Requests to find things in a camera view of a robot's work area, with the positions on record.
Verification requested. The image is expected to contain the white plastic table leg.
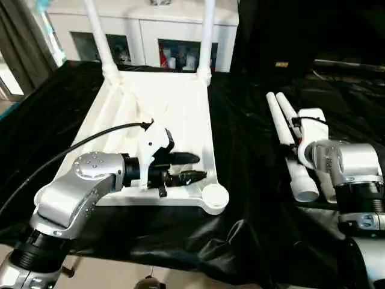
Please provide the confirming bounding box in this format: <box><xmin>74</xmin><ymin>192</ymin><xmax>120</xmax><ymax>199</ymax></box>
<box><xmin>197</xmin><ymin>0</ymin><xmax>218</xmax><ymax>85</ymax></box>
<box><xmin>266</xmin><ymin>92</ymin><xmax>319</xmax><ymax>203</ymax></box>
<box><xmin>276</xmin><ymin>92</ymin><xmax>341</xmax><ymax>203</ymax></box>
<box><xmin>83</xmin><ymin>0</ymin><xmax>124</xmax><ymax>84</ymax></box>

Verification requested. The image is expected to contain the white plastic table top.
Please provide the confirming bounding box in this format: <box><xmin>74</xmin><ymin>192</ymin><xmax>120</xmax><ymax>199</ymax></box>
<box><xmin>60</xmin><ymin>69</ymin><xmax>231</xmax><ymax>216</ymax></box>

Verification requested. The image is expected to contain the black plastic mat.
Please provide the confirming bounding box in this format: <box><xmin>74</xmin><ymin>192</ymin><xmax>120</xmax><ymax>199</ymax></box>
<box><xmin>0</xmin><ymin>60</ymin><xmax>385</xmax><ymax>285</ymax></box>

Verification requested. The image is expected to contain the large black box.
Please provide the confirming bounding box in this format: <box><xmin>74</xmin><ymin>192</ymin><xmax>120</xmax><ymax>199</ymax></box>
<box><xmin>230</xmin><ymin>0</ymin><xmax>385</xmax><ymax>79</ymax></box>

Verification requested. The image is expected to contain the dark rounded robot foot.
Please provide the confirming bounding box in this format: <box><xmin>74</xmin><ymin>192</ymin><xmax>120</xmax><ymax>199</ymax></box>
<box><xmin>135</xmin><ymin>275</ymin><xmax>165</xmax><ymax>289</ymax></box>

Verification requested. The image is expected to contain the black metal table foot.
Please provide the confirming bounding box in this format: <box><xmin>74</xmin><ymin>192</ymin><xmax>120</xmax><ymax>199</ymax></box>
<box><xmin>61</xmin><ymin>255</ymin><xmax>79</xmax><ymax>278</ymax></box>

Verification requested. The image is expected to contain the white glass-door cabinet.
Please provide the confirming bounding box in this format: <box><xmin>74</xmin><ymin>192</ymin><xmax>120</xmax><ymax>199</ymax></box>
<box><xmin>46</xmin><ymin>0</ymin><xmax>240</xmax><ymax>73</ymax></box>

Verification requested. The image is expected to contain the teal edged board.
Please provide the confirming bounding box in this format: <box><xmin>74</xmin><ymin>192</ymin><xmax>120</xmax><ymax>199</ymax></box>
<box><xmin>0</xmin><ymin>102</ymin><xmax>19</xmax><ymax>120</ymax></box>

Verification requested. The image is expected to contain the light blue white panel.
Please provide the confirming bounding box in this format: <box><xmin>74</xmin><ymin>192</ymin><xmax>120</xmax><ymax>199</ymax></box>
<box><xmin>38</xmin><ymin>0</ymin><xmax>67</xmax><ymax>66</ymax></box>

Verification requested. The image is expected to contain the grey-brown curtain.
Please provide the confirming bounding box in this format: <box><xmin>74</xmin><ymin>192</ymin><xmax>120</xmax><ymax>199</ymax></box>
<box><xmin>0</xmin><ymin>0</ymin><xmax>58</xmax><ymax>91</ymax></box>

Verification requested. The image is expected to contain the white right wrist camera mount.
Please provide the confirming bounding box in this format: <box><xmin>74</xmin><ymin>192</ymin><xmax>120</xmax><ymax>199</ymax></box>
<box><xmin>290</xmin><ymin>107</ymin><xmax>328</xmax><ymax>166</ymax></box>

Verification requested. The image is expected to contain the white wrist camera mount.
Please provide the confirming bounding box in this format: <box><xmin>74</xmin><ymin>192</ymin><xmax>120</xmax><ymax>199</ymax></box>
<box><xmin>290</xmin><ymin>107</ymin><xmax>328</xmax><ymax>166</ymax></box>
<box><xmin>138</xmin><ymin>120</ymin><xmax>176</xmax><ymax>192</ymax></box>

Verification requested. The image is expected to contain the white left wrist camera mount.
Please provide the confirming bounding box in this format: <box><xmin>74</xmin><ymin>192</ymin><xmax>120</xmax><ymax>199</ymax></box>
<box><xmin>138</xmin><ymin>120</ymin><xmax>176</xmax><ymax>192</ymax></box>

